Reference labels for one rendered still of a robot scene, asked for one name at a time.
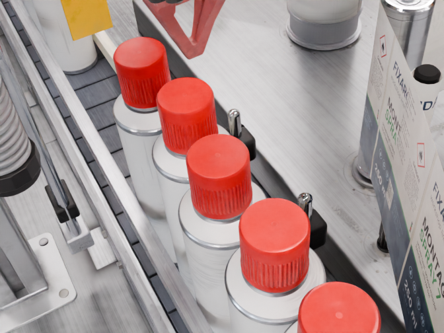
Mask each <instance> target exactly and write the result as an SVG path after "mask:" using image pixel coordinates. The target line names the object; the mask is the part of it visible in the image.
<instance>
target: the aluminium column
mask: <svg viewBox="0 0 444 333"><path fill-rule="evenodd" d="M47 290H48V285H47V283H46V280H45V278H44V275H43V273H42V270H41V267H40V265H39V262H38V259H37V257H36V255H35V253H34V251H33V249H32V247H31V246H30V244H29V242H28V241H27V239H26V237H25V235H24V233H23V231H22V229H21V227H20V226H19V224H18V222H17V220H16V219H15V216H14V215H13V213H12V211H11V209H10V207H9V206H8V204H7V202H6V200H5V199H4V197H3V198H1V197H0V309H1V310H2V311H5V310H7V309H10V308H11V307H14V306H15V305H17V304H20V303H22V302H24V301H26V300H28V299H30V298H33V297H35V296H37V295H39V294H41V293H43V292H45V291H47Z"/></svg>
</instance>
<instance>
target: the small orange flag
mask: <svg viewBox="0 0 444 333"><path fill-rule="evenodd" d="M60 1H61V4H62V7H63V11H64V13H65V17H66V20H67V23H68V26H69V30H70V33H71V36H72V39H73V41H76V40H78V39H81V38H84V37H86V36H90V35H92V34H95V33H97V32H101V31H103V30H106V29H109V28H112V27H113V24H112V19H111V16H110V11H109V8H108V4H107V0H60Z"/></svg>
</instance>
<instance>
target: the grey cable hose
mask: <svg viewBox="0 0 444 333"><path fill-rule="evenodd" d="M40 171H41V165H40V154H39V151H38V149H37V146H36V144H35V142H33V140H31V138H29V137H28V136H27V134H26V132H25V130H24V127H23V126H22V123H21V120H20V119H19V115H18V114H17V112H16V110H15V107H14V105H13V103H12V100H11V98H10V96H9V93H8V91H7V89H6V88H5V85H4V83H3V82H2V78H1V75H0V197H1V198H3V197H9V196H15V195H17V194H20V193H22V192H24V191H25V190H27V189H29V187H31V186H32V185H33V184H34V183H35V181H37V179H38V177H39V175H40Z"/></svg>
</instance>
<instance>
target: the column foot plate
mask: <svg viewBox="0 0 444 333"><path fill-rule="evenodd" d="M28 242H29V244H30V246H31V247H32V249H33V251H34V253H35V255H36V257H37V259H38V262H39V265H40V267H41V270H42V273H43V275H44V278H45V280H46V283H47V285H48V290H47V291H45V292H43V293H41V294H39V295H37V296H35V297H33V298H30V299H28V300H26V301H24V302H22V303H20V304H17V305H15V306H13V307H11V308H10V309H7V310H5V311H2V310H1V309H0V333H9V332H11V331H13V330H15V329H17V328H19V327H21V326H23V325H25V324H28V323H29V322H32V321H33V320H36V319H37V318H40V317H41V316H44V315H46V314H48V313H50V312H52V311H54V310H56V309H58V308H60V307H63V306H65V305H67V304H69V303H71V302H73V301H74V300H76V298H77V292H76V289H75V287H74V285H73V282H72V280H71V277H70V275H69V272H68V271H67V268H66V266H65V263H64V261H63V258H62V257H61V254H60V252H59V249H58V247H57V244H56V242H55V240H54V237H53V235H52V234H51V233H43V234H41V235H39V236H37V237H34V238H33V239H30V240H28Z"/></svg>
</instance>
